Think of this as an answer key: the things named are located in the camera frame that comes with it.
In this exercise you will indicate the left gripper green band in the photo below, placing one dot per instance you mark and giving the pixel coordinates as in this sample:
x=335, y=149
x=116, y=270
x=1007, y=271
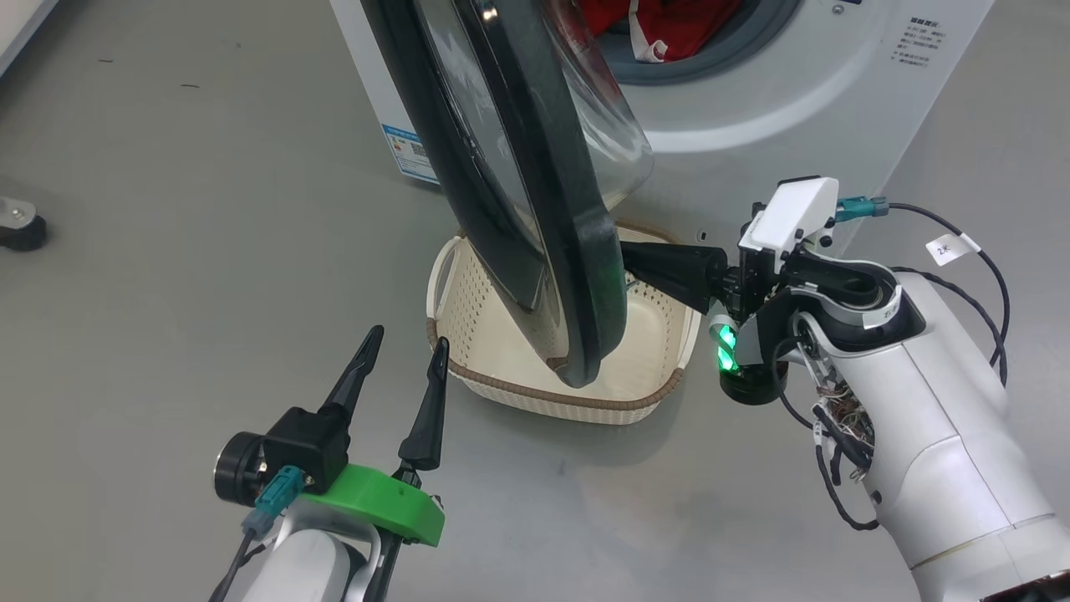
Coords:
x=376, y=502

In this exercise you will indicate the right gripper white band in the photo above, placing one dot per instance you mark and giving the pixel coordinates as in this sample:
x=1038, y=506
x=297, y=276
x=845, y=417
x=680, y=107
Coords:
x=790, y=217

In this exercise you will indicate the black round glass washer door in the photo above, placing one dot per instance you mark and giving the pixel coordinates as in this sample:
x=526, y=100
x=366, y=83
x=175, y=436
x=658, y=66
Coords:
x=577, y=276

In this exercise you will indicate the red and white jersey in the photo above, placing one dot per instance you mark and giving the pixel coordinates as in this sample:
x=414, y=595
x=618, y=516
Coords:
x=694, y=25

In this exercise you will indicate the cream perforated laundry basket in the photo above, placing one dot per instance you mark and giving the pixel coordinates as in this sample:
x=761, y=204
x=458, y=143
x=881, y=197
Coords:
x=501, y=359

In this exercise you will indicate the white front-load washing machine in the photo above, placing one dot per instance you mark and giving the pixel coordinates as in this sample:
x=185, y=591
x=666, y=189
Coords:
x=794, y=117

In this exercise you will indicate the blue energy label sticker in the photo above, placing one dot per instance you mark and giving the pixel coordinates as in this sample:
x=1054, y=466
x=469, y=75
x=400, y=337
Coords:
x=410, y=155

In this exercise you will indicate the metal cart leg with caster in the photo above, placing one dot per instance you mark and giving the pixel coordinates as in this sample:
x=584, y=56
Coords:
x=21, y=230

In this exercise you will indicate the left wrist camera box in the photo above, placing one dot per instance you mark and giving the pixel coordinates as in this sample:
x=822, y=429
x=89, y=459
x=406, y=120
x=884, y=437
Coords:
x=309, y=443

